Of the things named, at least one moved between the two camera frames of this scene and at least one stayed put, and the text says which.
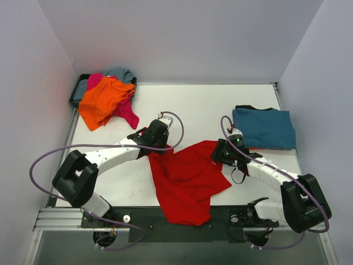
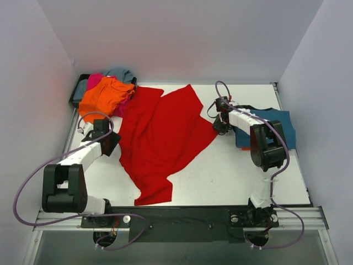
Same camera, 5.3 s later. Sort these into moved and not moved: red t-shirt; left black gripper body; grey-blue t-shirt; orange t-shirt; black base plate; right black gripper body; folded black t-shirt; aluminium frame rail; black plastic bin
Moved: right black gripper body; left black gripper body; red t-shirt
Not moved: folded black t-shirt; orange t-shirt; grey-blue t-shirt; black plastic bin; black base plate; aluminium frame rail
